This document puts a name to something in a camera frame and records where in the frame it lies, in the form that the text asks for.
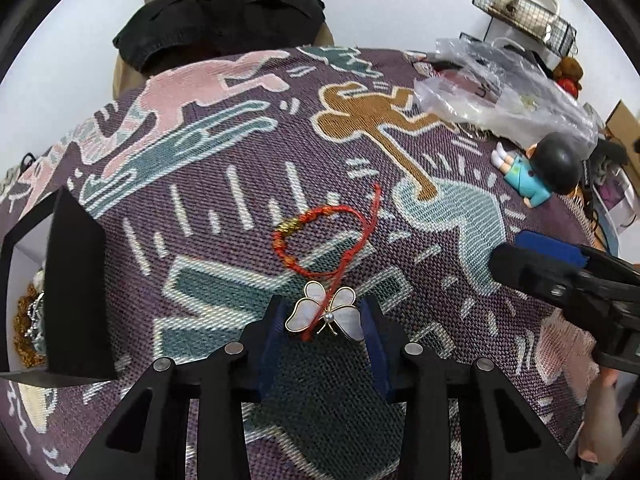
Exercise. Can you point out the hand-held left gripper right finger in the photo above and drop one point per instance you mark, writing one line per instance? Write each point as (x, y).
(378, 360)

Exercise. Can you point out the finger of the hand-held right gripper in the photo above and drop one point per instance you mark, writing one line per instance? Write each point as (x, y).
(550, 247)
(530, 272)

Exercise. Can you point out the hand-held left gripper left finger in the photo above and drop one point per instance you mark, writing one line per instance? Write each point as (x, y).
(265, 360)

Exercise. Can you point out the white butterfly brooch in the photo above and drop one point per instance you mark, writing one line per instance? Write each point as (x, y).
(345, 317)

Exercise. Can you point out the black jewelry box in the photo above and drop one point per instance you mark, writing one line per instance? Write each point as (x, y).
(75, 285)

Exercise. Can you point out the silver jewelry piece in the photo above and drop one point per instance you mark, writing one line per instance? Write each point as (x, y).
(36, 317)

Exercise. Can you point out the person's right hand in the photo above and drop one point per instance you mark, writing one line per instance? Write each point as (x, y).
(602, 420)

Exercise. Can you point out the black-haired doll figure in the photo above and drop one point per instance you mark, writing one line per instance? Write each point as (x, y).
(545, 165)

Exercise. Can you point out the large cardboard box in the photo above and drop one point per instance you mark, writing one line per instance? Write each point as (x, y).
(625, 122)

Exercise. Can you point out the clear plastic bag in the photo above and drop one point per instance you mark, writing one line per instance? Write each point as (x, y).
(505, 95)

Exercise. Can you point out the brown teddy bear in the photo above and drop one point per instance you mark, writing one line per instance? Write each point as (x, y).
(569, 77)

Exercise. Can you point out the purple printed blanket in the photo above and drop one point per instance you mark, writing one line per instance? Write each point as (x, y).
(250, 160)

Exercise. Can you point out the black jacket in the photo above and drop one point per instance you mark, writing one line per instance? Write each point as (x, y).
(220, 20)

